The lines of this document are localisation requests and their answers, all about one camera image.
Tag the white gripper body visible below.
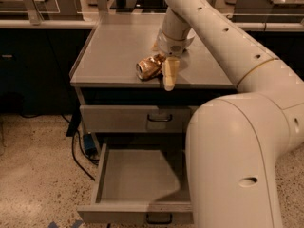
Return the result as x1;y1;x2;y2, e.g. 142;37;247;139
157;30;188;56

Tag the crushed orange soda can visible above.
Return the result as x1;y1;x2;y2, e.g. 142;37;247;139
136;54;165;81

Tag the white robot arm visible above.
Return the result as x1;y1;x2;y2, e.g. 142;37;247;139
157;0;304;228

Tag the grey metal drawer cabinet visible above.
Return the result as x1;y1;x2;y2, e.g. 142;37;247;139
70;14;236;149

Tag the closed top drawer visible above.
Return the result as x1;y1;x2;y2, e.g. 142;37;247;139
80;105;194;133

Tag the open middle drawer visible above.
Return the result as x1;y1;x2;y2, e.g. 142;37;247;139
77;144;193;225

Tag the white ceramic bowl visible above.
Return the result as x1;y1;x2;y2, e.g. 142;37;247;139
186;29;196;47

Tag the blue power box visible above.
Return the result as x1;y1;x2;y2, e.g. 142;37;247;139
83;134;97;156

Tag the long dark counter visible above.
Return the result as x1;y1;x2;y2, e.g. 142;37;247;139
0;18;304;118

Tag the black floor cable left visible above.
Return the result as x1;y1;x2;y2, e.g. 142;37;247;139
19;112;100;182

